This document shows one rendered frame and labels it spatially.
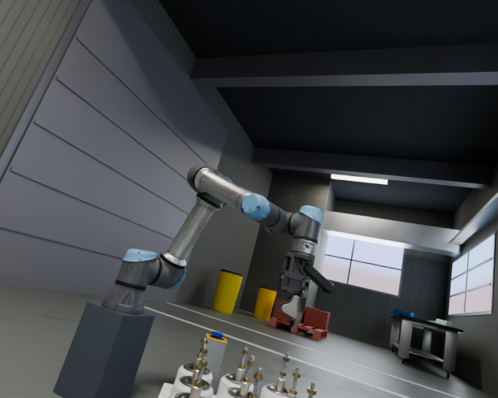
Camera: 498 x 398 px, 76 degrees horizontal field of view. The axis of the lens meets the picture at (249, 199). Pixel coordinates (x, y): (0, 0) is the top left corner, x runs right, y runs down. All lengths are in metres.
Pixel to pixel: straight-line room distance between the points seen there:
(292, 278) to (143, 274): 0.59
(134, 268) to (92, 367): 0.34
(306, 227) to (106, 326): 0.76
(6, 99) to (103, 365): 2.48
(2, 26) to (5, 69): 0.32
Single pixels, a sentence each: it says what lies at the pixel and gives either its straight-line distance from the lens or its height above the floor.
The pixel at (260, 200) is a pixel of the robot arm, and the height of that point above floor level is 0.74.
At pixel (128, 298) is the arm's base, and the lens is 1.29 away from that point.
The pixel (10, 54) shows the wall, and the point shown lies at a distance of 3.35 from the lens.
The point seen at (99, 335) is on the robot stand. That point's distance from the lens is 1.29.
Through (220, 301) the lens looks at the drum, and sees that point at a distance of 5.88.
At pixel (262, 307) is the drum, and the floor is 0.22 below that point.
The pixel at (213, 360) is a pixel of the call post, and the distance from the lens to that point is 1.13.
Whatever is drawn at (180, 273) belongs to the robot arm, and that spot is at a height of 0.48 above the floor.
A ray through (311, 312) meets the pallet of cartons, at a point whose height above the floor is 0.39.
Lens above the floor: 0.49
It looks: 15 degrees up
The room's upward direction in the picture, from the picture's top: 15 degrees clockwise
